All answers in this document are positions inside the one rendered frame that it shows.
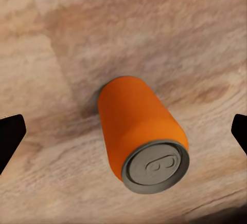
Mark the can of soda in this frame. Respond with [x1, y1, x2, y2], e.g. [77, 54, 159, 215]
[98, 76, 190, 195]

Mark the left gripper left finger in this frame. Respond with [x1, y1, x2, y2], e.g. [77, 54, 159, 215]
[0, 114, 26, 174]

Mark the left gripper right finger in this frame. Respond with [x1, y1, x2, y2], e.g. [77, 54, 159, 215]
[231, 114, 247, 154]

